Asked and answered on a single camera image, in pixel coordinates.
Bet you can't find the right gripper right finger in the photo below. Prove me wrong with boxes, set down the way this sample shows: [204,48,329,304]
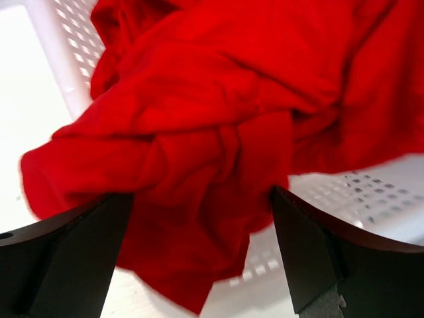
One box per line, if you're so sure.
[271,187,423,317]

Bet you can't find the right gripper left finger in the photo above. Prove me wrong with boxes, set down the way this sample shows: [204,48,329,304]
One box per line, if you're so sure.
[1,194,133,318]

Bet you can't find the red t shirt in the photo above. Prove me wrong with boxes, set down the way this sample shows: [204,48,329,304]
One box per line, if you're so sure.
[21,1,423,313]

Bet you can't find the white plastic basket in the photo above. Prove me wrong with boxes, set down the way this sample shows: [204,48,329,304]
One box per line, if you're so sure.
[23,0,424,318]

